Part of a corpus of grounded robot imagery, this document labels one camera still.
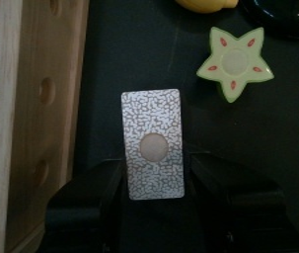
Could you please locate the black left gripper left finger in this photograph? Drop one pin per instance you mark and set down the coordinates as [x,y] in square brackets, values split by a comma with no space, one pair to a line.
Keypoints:
[81,210]

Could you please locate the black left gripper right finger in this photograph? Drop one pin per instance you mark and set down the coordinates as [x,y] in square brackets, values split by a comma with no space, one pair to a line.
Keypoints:
[243,210]

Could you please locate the black pot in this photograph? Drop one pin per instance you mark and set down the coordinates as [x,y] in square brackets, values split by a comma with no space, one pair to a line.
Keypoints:
[283,16]

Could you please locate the wooden box with round holes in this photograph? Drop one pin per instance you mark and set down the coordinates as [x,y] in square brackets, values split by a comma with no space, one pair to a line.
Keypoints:
[28,125]

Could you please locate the green star fruit toy slice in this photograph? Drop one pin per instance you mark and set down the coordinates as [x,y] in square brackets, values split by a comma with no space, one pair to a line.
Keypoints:
[235,62]

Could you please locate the yellow toy food piece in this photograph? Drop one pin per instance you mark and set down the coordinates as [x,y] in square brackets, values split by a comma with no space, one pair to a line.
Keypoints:
[205,4]

